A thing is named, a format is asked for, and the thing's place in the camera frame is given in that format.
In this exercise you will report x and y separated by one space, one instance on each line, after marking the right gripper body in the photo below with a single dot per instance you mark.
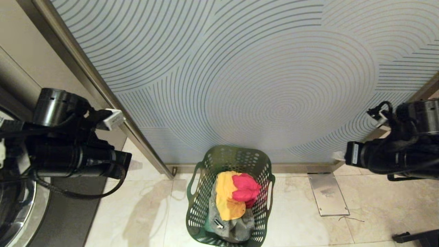
374 157

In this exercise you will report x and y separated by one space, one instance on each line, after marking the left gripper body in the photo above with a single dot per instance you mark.
79 159

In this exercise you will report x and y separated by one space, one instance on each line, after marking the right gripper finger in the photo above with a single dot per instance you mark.
339 156

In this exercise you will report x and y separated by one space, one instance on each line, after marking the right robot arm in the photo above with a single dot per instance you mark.
423 116

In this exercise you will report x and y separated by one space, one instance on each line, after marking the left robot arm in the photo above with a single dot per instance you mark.
58 106

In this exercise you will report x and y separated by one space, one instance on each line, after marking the green plastic laundry basket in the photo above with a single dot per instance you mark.
226 157

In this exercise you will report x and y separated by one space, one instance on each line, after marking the metal floor plate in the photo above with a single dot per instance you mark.
327 195

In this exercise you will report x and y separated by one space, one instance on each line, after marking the dark grey floor mat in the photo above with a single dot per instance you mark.
68 219

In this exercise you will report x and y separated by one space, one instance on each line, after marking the black metal bar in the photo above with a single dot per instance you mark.
416 237

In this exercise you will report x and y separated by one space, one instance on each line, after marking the pink cloth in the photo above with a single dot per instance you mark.
245 188

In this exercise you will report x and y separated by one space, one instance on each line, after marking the yellow cloth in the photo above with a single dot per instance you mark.
226 195

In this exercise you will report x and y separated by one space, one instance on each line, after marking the frosted glass door with swirls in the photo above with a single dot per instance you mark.
247 79

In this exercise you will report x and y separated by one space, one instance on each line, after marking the grey garment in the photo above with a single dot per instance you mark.
236 230

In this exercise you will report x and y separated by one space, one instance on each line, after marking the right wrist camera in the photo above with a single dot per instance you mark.
379 118

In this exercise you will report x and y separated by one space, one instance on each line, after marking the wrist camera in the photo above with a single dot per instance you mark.
111 119
379 118

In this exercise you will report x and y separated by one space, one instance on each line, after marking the metal door frame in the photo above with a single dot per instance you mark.
291 168

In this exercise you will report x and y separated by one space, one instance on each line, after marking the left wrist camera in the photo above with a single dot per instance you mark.
111 119

